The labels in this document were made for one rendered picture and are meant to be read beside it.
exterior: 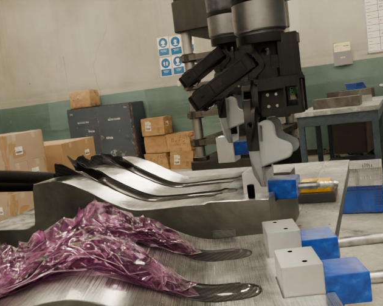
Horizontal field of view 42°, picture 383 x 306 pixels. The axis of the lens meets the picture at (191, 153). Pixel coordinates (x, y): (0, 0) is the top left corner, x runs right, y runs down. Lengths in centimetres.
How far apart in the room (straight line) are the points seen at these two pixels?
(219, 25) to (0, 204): 391
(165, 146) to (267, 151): 702
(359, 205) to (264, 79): 342
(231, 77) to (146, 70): 750
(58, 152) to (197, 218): 477
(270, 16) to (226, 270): 35
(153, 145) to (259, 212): 714
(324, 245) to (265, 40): 29
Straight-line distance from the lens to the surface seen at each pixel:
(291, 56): 70
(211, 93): 72
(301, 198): 102
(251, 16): 69
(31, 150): 492
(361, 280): 46
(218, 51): 102
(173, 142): 764
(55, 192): 80
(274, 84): 69
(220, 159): 103
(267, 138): 69
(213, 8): 102
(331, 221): 88
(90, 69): 876
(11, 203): 468
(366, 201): 406
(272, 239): 55
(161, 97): 809
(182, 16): 507
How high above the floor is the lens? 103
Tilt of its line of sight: 6 degrees down
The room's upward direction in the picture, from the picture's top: 7 degrees counter-clockwise
